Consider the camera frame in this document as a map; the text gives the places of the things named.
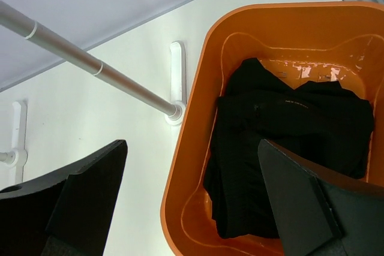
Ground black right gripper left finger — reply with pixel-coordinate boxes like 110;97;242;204
1;140;128;255

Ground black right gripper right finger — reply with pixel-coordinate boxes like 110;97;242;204
258;140;383;255

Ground black shorts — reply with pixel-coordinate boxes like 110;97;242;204
203;58;374;239

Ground orange plastic basket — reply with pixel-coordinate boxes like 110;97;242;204
160;1;383;255

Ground white metal clothes rack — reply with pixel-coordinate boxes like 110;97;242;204
1;3;185;185

